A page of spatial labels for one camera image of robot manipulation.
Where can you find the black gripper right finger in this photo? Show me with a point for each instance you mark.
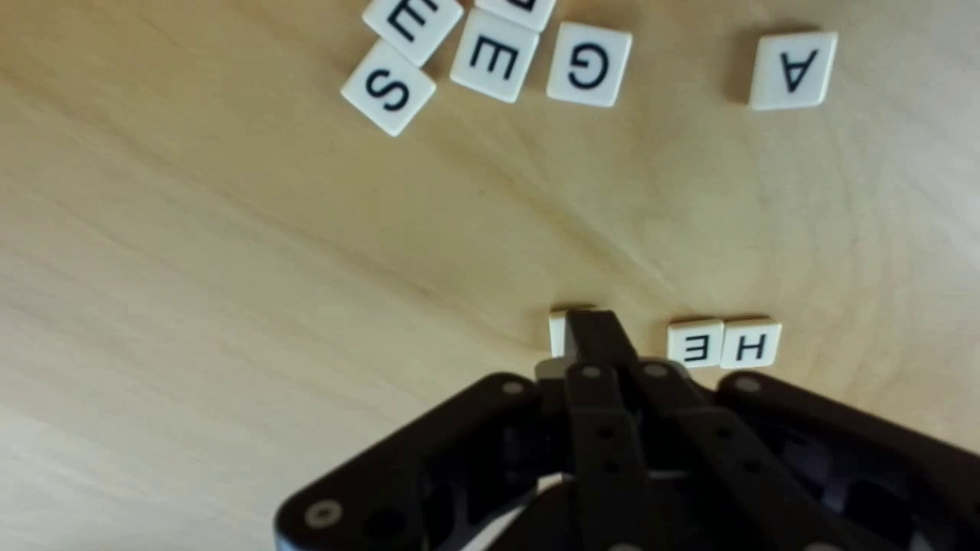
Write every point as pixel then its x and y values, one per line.
pixel 751 491

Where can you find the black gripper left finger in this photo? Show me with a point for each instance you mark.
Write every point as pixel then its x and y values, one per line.
pixel 607 455

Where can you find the letter tile e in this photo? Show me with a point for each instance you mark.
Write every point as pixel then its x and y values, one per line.
pixel 412 27
pixel 696 343
pixel 494 56

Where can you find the letter tile H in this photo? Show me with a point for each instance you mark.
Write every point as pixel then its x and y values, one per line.
pixel 751 343

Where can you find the letter tile G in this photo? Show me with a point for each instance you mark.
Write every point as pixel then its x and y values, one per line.
pixel 589 66

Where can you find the letter tile A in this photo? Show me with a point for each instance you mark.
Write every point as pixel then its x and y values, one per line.
pixel 791 71

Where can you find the letter tile S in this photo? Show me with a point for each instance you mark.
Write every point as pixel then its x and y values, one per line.
pixel 388 91

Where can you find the letter tile P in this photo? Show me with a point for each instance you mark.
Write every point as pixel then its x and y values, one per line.
pixel 517 14

